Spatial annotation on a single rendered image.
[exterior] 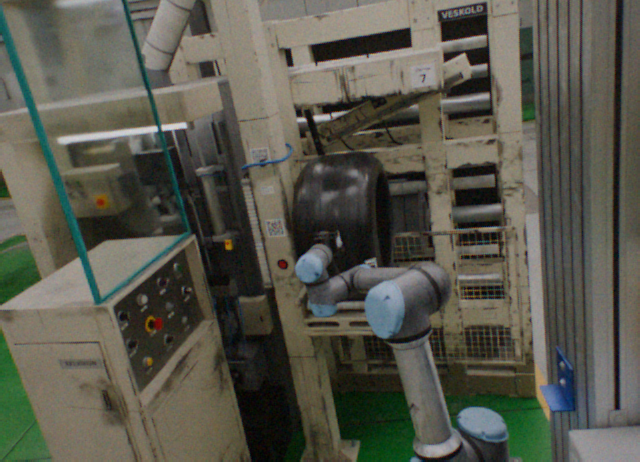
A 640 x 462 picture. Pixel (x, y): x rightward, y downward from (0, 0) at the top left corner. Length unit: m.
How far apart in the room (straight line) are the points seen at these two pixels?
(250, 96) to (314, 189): 0.42
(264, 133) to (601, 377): 1.44
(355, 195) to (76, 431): 1.19
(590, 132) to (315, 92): 1.54
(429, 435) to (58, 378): 1.17
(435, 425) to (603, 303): 0.57
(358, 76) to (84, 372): 1.41
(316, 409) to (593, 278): 1.83
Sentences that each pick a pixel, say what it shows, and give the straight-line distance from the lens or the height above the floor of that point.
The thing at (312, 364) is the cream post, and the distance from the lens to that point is 2.42.
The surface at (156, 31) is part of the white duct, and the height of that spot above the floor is 2.02.
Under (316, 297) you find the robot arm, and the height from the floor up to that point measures 1.20.
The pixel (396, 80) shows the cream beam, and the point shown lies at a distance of 2.17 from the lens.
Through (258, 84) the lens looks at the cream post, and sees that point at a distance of 2.03.
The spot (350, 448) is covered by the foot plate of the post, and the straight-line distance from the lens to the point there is 2.86.
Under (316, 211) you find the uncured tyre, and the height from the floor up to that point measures 1.33.
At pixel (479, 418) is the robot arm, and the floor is 0.95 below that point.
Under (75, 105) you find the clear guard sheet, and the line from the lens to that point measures 1.74.
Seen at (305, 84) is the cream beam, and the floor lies 1.73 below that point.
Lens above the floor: 1.90
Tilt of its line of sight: 18 degrees down
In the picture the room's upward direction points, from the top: 10 degrees counter-clockwise
